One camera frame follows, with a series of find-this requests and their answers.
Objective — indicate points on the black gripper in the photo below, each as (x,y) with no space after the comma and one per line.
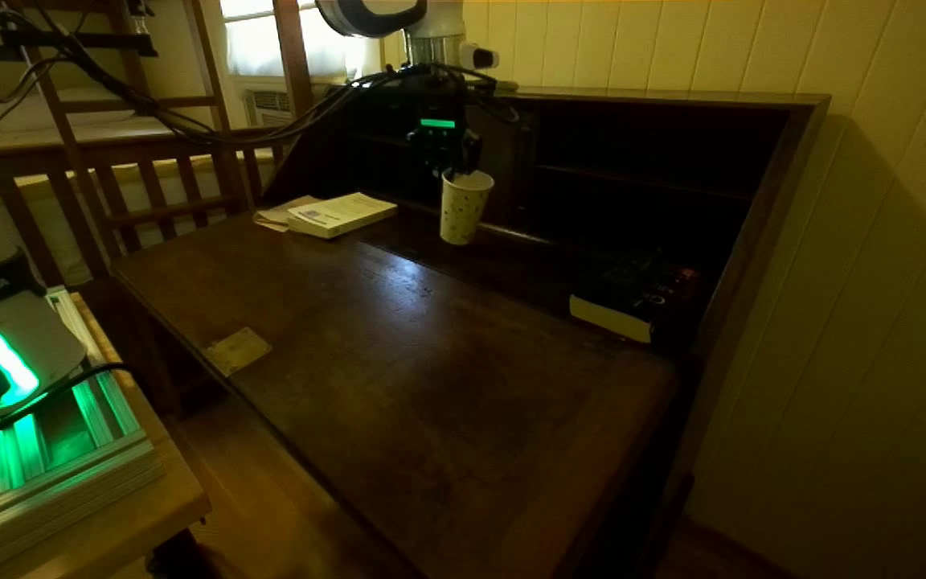
(438,124)

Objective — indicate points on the white speckled paper cup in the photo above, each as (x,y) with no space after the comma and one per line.
(460,203)

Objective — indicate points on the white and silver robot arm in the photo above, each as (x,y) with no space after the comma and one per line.
(430,41)

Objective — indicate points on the dark wooden secretary cabinet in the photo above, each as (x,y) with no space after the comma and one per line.
(445,398)

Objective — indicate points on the white paperback book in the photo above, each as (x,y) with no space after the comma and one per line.
(338,214)

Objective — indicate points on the white tray of dark items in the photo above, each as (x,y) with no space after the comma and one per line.
(648,298)

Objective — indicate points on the small tan paper note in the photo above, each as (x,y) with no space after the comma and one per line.
(234,352)

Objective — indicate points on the wooden slatted chair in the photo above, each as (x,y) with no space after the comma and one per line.
(125,161)

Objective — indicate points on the green lit equipment box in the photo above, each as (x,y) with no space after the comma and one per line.
(66,433)

